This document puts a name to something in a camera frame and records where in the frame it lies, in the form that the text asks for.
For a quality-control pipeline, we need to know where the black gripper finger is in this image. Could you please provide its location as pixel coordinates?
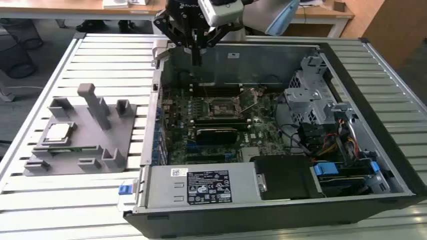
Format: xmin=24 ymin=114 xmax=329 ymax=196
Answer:
xmin=198 ymin=23 xmax=237 ymax=66
xmin=153 ymin=9 xmax=199 ymax=66

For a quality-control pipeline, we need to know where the metal socket cover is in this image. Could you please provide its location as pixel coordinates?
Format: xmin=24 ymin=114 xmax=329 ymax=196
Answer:
xmin=234 ymin=86 xmax=266 ymax=115

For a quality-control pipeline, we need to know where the silver CPU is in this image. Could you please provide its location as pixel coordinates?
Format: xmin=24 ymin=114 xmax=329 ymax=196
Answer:
xmin=44 ymin=123 xmax=74 ymax=143

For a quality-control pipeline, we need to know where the CPU socket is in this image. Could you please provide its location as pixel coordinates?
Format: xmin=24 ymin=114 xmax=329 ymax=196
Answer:
xmin=206 ymin=96 xmax=243 ymax=120

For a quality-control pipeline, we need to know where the white box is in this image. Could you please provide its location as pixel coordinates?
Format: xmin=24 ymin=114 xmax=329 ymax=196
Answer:
xmin=102 ymin=0 xmax=130 ymax=10

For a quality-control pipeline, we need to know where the black office chair base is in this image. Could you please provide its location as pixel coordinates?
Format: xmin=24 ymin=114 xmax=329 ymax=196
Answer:
xmin=75 ymin=19 xmax=137 ymax=33

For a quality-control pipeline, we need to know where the silver drive cage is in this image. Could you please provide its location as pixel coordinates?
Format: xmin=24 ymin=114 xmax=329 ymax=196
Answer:
xmin=282 ymin=56 xmax=355 ymax=127

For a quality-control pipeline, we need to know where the black graphics card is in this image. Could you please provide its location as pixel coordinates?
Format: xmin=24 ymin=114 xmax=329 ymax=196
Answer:
xmin=195 ymin=127 xmax=239 ymax=146

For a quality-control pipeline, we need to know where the green motherboard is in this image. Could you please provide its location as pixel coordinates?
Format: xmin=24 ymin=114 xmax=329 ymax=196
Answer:
xmin=157 ymin=83 xmax=303 ymax=166

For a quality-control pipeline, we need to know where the wooden desk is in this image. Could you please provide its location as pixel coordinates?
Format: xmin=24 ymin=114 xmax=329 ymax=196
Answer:
xmin=0 ymin=0 xmax=355 ymax=38

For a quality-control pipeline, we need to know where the black mesh waste bin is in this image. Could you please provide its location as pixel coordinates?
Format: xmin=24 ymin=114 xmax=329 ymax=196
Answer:
xmin=0 ymin=33 xmax=38 ymax=80
xmin=0 ymin=18 xmax=44 ymax=50

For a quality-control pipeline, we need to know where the silver chipset heatsink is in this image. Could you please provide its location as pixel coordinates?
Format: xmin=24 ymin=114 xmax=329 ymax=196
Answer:
xmin=241 ymin=146 xmax=262 ymax=162

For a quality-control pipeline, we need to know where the black expansion slot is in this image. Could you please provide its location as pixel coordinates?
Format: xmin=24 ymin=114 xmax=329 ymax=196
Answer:
xmin=185 ymin=154 xmax=234 ymax=162

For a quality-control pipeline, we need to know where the grey parts rack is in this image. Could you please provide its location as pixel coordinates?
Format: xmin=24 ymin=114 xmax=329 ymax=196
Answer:
xmin=22 ymin=82 xmax=139 ymax=178

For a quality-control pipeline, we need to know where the green RAM stick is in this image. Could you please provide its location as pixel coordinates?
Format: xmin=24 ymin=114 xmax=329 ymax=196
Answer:
xmin=46 ymin=146 xmax=89 ymax=153

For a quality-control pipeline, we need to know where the wooden cabinet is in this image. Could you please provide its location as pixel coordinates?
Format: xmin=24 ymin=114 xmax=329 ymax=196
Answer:
xmin=342 ymin=0 xmax=427 ymax=72

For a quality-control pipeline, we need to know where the grey stand foot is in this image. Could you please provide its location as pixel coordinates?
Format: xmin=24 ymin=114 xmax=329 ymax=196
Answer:
xmin=0 ymin=82 xmax=15 ymax=103

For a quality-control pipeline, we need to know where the black plastic shroud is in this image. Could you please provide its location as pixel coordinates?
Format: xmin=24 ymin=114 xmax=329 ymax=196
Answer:
xmin=249 ymin=154 xmax=326 ymax=201

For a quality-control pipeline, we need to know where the silver power supply unit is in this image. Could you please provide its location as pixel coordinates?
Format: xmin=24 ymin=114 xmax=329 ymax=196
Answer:
xmin=133 ymin=161 xmax=267 ymax=215

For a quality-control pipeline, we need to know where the blue case latch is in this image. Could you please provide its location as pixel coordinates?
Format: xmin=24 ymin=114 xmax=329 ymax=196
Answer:
xmin=118 ymin=183 xmax=135 ymax=196

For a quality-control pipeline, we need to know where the blue disk carrier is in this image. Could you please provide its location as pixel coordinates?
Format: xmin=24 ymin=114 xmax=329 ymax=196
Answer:
xmin=313 ymin=161 xmax=382 ymax=182

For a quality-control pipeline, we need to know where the black open PC case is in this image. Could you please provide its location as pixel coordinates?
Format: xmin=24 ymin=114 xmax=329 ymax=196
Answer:
xmin=122 ymin=38 xmax=427 ymax=240

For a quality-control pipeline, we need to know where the grey case handle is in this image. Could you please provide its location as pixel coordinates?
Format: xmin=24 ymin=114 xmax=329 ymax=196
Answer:
xmin=151 ymin=39 xmax=173 ymax=69

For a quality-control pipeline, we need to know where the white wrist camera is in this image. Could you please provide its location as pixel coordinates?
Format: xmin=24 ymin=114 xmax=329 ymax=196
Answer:
xmin=198 ymin=0 xmax=245 ymax=27

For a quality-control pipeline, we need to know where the yellow wire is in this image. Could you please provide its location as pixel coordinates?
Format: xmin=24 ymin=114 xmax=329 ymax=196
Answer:
xmin=345 ymin=136 xmax=358 ymax=160

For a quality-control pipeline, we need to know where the red wire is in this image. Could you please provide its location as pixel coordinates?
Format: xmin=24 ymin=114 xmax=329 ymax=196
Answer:
xmin=353 ymin=138 xmax=363 ymax=162

